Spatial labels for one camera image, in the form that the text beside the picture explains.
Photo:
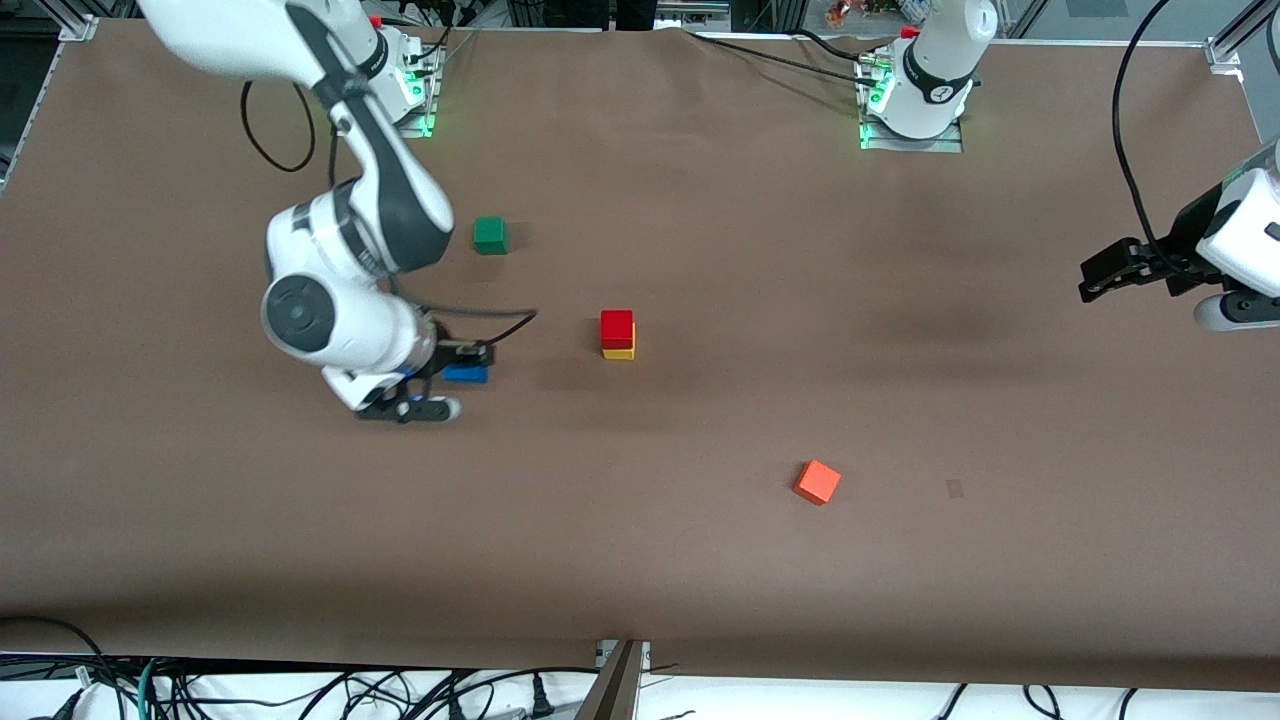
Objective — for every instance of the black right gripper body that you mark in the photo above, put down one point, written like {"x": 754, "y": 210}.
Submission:
{"x": 451, "y": 355}

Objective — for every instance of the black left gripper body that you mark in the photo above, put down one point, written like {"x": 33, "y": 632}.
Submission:
{"x": 1178, "y": 250}

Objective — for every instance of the blue wooden block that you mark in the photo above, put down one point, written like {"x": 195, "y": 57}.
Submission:
{"x": 465, "y": 375}

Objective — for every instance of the red wooden block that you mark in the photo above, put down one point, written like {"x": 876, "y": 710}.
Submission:
{"x": 616, "y": 328}

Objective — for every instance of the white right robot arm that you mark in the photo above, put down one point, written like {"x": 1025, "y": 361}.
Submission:
{"x": 330, "y": 320}

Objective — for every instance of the green wooden block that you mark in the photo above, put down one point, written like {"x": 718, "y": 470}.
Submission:
{"x": 490, "y": 236}

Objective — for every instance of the yellow wooden block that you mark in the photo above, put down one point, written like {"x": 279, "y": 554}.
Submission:
{"x": 618, "y": 354}

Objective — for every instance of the brown table cover sheet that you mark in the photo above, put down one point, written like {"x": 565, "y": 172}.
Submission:
{"x": 700, "y": 570}

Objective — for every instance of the black power plug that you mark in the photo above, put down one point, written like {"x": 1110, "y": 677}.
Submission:
{"x": 542, "y": 700}

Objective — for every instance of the orange wooden block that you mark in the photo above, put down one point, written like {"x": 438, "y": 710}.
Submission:
{"x": 817, "y": 482}

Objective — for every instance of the grey metal bar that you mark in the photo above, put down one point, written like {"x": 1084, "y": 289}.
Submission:
{"x": 615, "y": 692}

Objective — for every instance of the aluminium frame corner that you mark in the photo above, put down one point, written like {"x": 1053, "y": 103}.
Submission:
{"x": 75, "y": 25}
{"x": 1225, "y": 52}

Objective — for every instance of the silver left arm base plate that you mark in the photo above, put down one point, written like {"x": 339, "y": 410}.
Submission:
{"x": 950, "y": 143}

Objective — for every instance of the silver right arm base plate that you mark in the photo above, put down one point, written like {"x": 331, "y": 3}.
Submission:
{"x": 432, "y": 110}

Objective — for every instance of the silver metal bracket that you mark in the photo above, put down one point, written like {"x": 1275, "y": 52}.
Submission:
{"x": 645, "y": 655}

